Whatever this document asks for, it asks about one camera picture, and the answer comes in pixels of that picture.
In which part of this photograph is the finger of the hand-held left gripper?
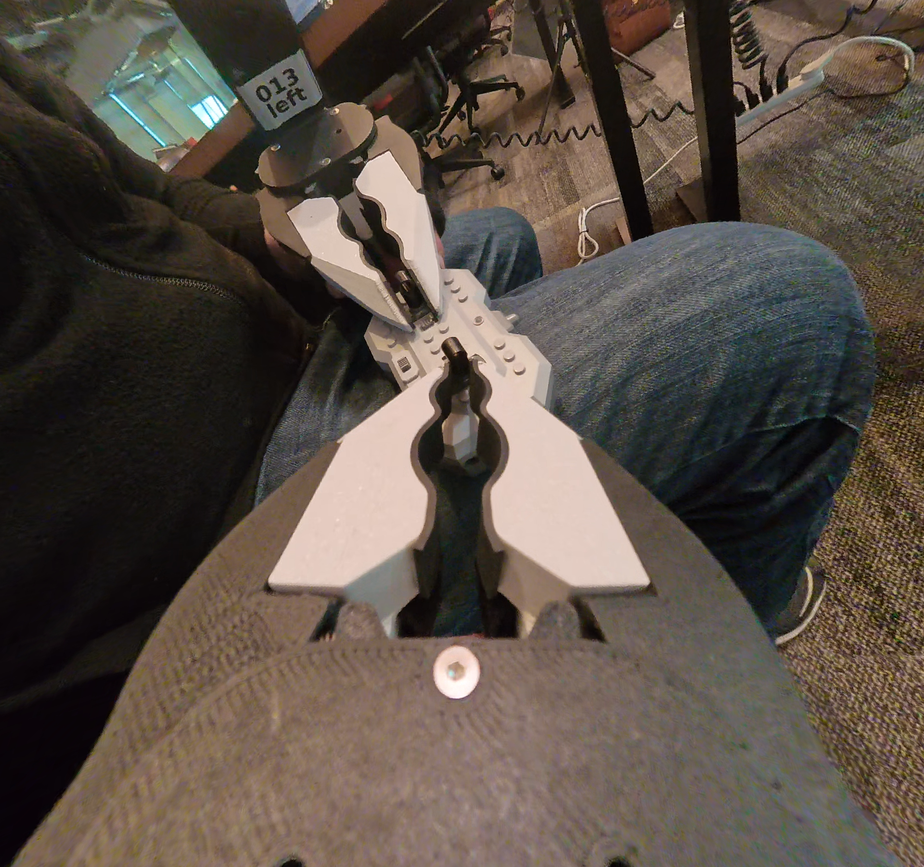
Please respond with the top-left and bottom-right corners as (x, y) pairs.
(354, 155), (449, 316)
(286, 196), (420, 331)

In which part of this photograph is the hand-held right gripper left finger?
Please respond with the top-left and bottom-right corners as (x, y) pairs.
(268, 369), (443, 622)

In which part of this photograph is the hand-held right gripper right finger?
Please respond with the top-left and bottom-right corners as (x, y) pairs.
(481, 369), (654, 622)

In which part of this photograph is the grey remote controller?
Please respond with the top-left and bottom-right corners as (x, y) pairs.
(364, 272), (552, 464)

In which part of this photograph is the person's left forearm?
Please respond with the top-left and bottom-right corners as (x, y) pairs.
(87, 116), (275, 254)

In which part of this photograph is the black chair base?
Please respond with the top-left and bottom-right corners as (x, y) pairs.
(426, 73), (528, 182)

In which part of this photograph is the person's blue jeans leg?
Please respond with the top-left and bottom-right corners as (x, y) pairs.
(257, 207), (879, 622)

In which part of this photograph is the grey white sneaker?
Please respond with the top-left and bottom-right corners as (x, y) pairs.
(773, 564), (827, 647)

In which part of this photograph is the brown leather bag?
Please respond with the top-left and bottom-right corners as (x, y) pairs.
(600, 0), (675, 52)

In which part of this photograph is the white power strip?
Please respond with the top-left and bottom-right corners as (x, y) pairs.
(737, 37), (913, 124)

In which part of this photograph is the black coiled cable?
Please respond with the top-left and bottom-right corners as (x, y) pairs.
(419, 0), (924, 153)

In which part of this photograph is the white cable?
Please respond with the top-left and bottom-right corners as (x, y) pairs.
(578, 138), (694, 261)

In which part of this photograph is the black table frame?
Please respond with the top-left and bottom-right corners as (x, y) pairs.
(556, 0), (744, 240)

